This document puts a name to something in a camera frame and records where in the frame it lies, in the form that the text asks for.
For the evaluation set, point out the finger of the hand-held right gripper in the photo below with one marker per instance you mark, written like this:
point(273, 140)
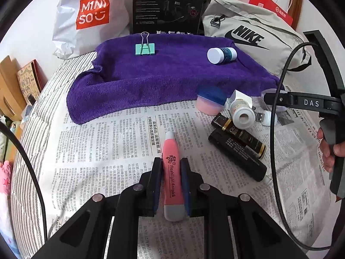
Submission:
point(275, 98)

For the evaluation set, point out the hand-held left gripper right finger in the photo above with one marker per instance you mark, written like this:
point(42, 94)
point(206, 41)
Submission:
point(186, 183)

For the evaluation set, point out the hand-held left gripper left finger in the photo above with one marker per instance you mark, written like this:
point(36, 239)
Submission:
point(155, 183)

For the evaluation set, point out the pink grey tube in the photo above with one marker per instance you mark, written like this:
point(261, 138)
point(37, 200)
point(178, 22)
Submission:
point(172, 172)

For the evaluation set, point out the white usb stick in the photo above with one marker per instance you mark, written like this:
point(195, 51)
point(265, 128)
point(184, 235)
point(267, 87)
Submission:
point(269, 117)

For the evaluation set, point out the small white bottle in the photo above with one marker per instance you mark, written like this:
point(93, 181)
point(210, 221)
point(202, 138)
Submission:
point(242, 116)

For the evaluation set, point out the small white box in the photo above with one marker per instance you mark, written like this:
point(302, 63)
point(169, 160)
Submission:
point(237, 95)

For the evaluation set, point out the black and gold tube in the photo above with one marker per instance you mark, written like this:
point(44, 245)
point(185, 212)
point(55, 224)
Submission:
point(237, 132)

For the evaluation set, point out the white and blue bottle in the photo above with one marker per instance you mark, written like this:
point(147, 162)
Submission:
point(223, 54)

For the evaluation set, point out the person's right hand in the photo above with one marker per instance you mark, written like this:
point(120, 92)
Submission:
point(324, 151)

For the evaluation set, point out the plain black tube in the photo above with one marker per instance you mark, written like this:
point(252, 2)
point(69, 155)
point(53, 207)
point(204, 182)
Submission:
point(237, 156)

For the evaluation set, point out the newspaper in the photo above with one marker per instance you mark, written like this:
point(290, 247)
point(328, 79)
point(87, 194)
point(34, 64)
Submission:
point(107, 145)

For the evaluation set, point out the pink and blue container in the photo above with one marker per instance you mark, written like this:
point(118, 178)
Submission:
point(210, 102)

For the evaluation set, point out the grey fabric bag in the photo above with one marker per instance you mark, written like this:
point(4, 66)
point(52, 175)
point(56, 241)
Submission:
point(269, 27)

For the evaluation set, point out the red paper bag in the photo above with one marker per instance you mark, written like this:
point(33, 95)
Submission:
point(264, 2)

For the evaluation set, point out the purple towel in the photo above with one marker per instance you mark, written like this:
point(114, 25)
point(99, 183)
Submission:
point(161, 81)

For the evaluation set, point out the green binder clip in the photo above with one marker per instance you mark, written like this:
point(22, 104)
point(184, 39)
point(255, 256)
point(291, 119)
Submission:
point(144, 50)

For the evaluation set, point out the pink star cloth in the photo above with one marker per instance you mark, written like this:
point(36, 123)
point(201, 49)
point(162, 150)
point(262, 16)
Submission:
point(5, 183)

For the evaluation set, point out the black headset box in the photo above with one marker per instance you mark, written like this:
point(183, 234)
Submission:
point(151, 5)

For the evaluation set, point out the printed brown box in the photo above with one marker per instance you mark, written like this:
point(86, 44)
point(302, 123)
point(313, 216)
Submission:
point(28, 83)

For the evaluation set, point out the white shopping bag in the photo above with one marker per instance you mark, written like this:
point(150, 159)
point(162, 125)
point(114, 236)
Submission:
point(70, 40)

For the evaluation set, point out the cardboard box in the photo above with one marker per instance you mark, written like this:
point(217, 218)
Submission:
point(8, 86)

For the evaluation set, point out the wooden post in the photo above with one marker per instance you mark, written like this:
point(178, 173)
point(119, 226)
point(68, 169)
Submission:
point(295, 8)

